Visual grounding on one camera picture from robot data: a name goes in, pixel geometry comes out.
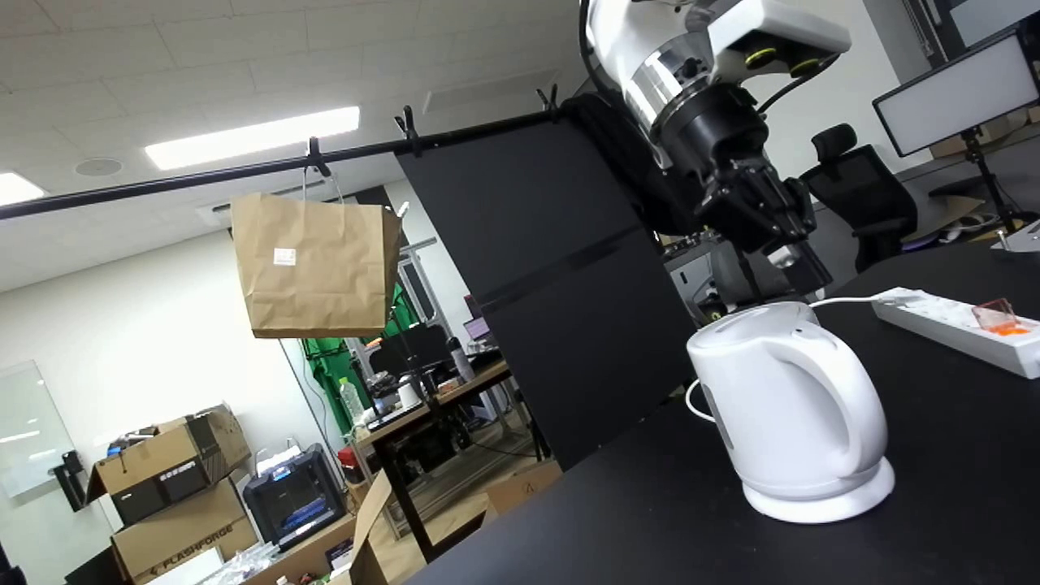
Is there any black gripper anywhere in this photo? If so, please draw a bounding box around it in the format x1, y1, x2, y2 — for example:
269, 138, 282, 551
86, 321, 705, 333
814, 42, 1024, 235
651, 85, 831, 297

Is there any white electric kettle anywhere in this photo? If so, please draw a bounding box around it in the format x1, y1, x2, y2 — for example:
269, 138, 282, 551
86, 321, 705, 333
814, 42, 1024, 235
686, 302, 897, 522

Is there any white power strip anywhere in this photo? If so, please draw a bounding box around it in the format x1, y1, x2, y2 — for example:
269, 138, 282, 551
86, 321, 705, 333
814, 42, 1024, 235
871, 285, 1040, 380

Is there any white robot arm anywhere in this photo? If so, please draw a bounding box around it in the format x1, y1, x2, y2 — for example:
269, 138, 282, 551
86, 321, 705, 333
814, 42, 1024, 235
583, 0, 851, 294

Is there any black office chair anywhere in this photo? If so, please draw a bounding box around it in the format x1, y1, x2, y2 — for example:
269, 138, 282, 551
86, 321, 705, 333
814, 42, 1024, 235
798, 125, 915, 270

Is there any black hanging bag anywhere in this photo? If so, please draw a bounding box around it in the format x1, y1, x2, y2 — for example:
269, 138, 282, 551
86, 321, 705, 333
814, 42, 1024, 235
563, 94, 702, 235

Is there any black backdrop panel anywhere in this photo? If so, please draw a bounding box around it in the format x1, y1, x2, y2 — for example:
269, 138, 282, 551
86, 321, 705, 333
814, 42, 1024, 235
401, 120, 691, 469

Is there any computer monitor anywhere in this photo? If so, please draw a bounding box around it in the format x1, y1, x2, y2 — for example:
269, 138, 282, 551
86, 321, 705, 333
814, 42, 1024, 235
871, 37, 1040, 157

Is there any black horizontal pole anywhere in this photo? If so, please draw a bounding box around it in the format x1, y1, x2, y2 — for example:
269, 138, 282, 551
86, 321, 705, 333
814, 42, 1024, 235
0, 85, 567, 221

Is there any wooden desk with black legs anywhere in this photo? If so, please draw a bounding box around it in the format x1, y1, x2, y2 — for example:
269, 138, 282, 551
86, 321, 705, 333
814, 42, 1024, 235
356, 361, 515, 564

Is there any green cloth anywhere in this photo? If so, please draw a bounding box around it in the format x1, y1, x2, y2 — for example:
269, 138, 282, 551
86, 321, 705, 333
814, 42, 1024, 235
302, 285, 418, 438

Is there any open cardboard box flap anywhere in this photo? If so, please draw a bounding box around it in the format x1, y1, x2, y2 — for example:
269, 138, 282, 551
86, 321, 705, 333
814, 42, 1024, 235
329, 471, 394, 585

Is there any brown paper bag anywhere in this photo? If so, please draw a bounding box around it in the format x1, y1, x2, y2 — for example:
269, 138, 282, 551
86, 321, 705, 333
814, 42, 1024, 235
230, 194, 401, 338

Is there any black 3d printer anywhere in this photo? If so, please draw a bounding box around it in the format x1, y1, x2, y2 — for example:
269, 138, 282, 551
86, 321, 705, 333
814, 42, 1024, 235
245, 450, 343, 551

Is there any lower cardboard box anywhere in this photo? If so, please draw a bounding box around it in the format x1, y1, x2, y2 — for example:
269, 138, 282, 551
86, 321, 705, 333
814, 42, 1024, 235
110, 481, 257, 583

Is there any cardboard box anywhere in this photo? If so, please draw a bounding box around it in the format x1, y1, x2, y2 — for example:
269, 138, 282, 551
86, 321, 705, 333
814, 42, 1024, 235
110, 481, 257, 583
87, 406, 250, 522

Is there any upper cardboard box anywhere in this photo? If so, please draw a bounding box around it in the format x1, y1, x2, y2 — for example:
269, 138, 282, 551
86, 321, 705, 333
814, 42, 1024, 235
87, 406, 250, 522

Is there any white power strip cable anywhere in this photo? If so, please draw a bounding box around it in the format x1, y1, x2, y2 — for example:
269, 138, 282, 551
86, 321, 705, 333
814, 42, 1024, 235
810, 291, 887, 314

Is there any white kettle cable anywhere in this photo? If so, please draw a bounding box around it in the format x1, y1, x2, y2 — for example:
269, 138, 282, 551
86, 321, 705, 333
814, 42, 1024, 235
680, 376, 721, 430

